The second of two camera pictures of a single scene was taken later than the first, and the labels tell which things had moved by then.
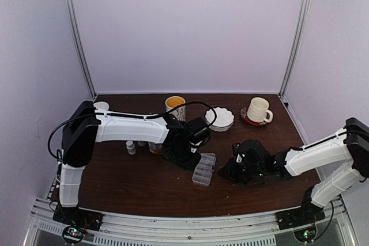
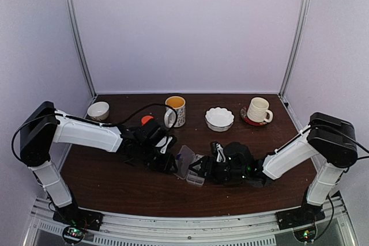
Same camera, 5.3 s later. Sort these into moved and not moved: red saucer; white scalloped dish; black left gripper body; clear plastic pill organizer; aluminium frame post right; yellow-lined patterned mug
Moved: clear plastic pill organizer; black left gripper body
Not moved: aluminium frame post right; red saucer; white scalloped dish; yellow-lined patterned mug
